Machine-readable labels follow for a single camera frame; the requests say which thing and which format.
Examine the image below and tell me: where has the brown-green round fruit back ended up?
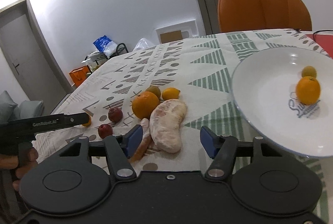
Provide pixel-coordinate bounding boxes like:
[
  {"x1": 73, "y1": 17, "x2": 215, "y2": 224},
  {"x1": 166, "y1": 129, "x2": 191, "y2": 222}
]
[{"x1": 146, "y1": 85, "x2": 161, "y2": 99}]

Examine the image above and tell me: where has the white enamel plate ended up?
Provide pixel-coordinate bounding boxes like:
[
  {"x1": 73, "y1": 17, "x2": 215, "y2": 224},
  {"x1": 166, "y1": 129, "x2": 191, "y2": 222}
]
[{"x1": 231, "y1": 47, "x2": 332, "y2": 158}]

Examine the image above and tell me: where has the clear plastic bag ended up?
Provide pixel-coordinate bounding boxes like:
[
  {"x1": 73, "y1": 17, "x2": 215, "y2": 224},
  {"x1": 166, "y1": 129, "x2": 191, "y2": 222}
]
[{"x1": 133, "y1": 38, "x2": 156, "y2": 51}]

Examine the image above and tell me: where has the orange leather chair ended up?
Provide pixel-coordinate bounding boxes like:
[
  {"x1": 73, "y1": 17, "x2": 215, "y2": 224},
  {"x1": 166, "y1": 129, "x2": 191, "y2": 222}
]
[{"x1": 217, "y1": 0, "x2": 312, "y2": 33}]

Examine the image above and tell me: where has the peeled pomelo segment large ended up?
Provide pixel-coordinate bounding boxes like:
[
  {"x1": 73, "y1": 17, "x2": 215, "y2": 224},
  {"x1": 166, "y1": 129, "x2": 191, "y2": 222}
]
[{"x1": 150, "y1": 99, "x2": 187, "y2": 153}]

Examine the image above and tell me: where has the red cartoon mat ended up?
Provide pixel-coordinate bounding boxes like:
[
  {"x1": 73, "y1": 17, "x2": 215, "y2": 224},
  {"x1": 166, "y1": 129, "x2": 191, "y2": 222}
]
[{"x1": 305, "y1": 31, "x2": 332, "y2": 58}]

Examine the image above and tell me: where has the grey sofa cushion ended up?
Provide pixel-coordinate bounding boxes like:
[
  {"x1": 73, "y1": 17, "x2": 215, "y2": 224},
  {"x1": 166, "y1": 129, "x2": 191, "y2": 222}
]
[{"x1": 0, "y1": 91, "x2": 44, "y2": 123}]

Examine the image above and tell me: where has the grey side door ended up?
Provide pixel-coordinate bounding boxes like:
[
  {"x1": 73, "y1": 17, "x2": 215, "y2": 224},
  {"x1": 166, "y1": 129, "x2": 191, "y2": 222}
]
[{"x1": 1, "y1": 0, "x2": 73, "y2": 115}]

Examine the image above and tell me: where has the blue white plastic bag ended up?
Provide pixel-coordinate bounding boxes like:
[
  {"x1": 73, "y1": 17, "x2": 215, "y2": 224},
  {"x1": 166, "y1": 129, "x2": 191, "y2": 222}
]
[{"x1": 93, "y1": 35, "x2": 117, "y2": 58}]

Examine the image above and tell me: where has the patterned white tablecloth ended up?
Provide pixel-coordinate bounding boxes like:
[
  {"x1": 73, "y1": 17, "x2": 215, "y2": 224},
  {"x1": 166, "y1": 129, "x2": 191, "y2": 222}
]
[{"x1": 34, "y1": 29, "x2": 332, "y2": 223}]

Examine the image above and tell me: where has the brown-green round fruit front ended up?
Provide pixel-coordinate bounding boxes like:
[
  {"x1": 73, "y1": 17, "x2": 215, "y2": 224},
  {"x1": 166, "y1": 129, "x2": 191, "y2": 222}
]
[{"x1": 301, "y1": 66, "x2": 317, "y2": 78}]

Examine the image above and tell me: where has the peeled orange pomelo segment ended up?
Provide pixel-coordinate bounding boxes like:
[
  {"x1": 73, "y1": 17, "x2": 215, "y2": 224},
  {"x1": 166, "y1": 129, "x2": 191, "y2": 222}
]
[{"x1": 129, "y1": 118, "x2": 152, "y2": 163}]

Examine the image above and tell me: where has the large orange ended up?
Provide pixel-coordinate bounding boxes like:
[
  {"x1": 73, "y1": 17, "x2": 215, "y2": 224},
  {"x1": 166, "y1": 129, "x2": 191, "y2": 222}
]
[{"x1": 132, "y1": 92, "x2": 160, "y2": 119}]

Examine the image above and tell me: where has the medium orange front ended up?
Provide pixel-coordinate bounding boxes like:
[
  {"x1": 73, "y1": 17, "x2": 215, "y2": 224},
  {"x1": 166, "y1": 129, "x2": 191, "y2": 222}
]
[{"x1": 296, "y1": 76, "x2": 321, "y2": 106}]

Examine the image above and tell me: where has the person's left hand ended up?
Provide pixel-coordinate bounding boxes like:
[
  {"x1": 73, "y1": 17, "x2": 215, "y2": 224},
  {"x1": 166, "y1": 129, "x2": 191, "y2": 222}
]
[{"x1": 1, "y1": 147, "x2": 38, "y2": 192}]

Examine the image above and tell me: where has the brown-green round fruit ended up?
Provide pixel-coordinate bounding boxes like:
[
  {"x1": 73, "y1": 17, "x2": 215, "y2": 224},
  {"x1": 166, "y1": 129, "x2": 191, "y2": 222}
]
[
  {"x1": 146, "y1": 85, "x2": 161, "y2": 99},
  {"x1": 301, "y1": 66, "x2": 317, "y2": 78}
]

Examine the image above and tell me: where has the small orange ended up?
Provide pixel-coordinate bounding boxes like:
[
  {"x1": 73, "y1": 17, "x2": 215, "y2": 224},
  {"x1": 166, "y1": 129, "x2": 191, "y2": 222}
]
[{"x1": 82, "y1": 115, "x2": 91, "y2": 127}]

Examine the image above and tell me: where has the black cable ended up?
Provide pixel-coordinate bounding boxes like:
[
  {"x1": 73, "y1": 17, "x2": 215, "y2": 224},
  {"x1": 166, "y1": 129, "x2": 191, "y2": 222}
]
[{"x1": 293, "y1": 28, "x2": 333, "y2": 44}]

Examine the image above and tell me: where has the orange box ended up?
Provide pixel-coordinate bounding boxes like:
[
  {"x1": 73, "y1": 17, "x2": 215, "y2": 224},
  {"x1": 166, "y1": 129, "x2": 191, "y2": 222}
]
[{"x1": 69, "y1": 66, "x2": 90, "y2": 87}]

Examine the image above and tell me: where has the black metal rack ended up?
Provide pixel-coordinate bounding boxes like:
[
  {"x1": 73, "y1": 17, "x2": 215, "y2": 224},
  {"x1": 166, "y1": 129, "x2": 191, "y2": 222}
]
[{"x1": 85, "y1": 43, "x2": 129, "y2": 69}]

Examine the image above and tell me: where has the small yellow lemon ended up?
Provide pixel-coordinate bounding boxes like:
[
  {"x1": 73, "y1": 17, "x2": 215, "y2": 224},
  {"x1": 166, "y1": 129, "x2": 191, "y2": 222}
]
[{"x1": 162, "y1": 88, "x2": 180, "y2": 101}]

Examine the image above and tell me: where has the red apple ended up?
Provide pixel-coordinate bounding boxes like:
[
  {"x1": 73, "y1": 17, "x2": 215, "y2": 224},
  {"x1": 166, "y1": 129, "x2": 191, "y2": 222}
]
[
  {"x1": 108, "y1": 107, "x2": 123, "y2": 124},
  {"x1": 98, "y1": 124, "x2": 113, "y2": 139}
]

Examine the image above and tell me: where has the white foam packaging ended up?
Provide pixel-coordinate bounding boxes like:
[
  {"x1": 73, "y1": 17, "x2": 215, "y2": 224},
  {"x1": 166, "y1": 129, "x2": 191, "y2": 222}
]
[{"x1": 155, "y1": 20, "x2": 199, "y2": 44}]

